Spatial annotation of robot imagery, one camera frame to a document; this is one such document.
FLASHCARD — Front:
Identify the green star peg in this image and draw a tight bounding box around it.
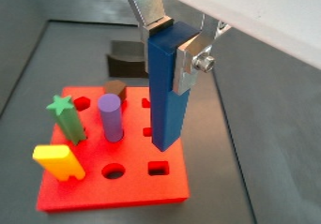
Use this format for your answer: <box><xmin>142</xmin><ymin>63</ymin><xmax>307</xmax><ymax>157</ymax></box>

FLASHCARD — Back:
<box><xmin>47</xmin><ymin>95</ymin><xmax>87</xmax><ymax>144</ymax></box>

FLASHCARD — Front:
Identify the purple cylinder peg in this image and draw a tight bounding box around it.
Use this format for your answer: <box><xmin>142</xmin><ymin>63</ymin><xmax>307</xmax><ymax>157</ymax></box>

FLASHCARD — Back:
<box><xmin>97</xmin><ymin>94</ymin><xmax>123</xmax><ymax>142</ymax></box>

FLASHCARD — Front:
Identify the brown hexagon peg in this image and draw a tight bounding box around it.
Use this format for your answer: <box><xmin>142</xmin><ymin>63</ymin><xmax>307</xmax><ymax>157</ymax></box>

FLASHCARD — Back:
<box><xmin>104</xmin><ymin>80</ymin><xmax>127</xmax><ymax>101</ymax></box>

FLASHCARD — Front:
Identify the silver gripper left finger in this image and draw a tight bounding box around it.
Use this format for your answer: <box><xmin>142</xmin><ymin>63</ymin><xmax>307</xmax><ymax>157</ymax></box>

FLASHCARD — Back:
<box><xmin>122</xmin><ymin>0</ymin><xmax>175</xmax><ymax>44</ymax></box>

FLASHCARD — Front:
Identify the red peg board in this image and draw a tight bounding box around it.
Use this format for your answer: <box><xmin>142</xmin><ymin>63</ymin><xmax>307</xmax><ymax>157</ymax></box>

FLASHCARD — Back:
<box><xmin>36</xmin><ymin>86</ymin><xmax>190</xmax><ymax>212</ymax></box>

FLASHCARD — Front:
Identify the blue rectangular block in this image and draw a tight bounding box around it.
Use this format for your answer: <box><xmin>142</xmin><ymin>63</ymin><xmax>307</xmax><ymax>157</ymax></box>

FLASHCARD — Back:
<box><xmin>148</xmin><ymin>22</ymin><xmax>196</xmax><ymax>152</ymax></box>

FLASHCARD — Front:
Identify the black curved holder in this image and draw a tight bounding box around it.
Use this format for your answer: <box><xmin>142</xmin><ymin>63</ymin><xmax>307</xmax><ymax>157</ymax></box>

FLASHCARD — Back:
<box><xmin>107</xmin><ymin>40</ymin><xmax>148</xmax><ymax>78</ymax></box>

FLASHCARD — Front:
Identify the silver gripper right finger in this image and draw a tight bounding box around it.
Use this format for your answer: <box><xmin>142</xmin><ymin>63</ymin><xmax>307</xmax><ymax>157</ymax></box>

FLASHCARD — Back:
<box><xmin>172</xmin><ymin>20</ymin><xmax>231</xmax><ymax>95</ymax></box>

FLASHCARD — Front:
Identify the yellow arch peg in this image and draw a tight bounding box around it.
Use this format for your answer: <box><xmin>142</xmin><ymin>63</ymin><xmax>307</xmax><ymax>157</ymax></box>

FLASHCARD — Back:
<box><xmin>32</xmin><ymin>144</ymin><xmax>85</xmax><ymax>181</ymax></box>

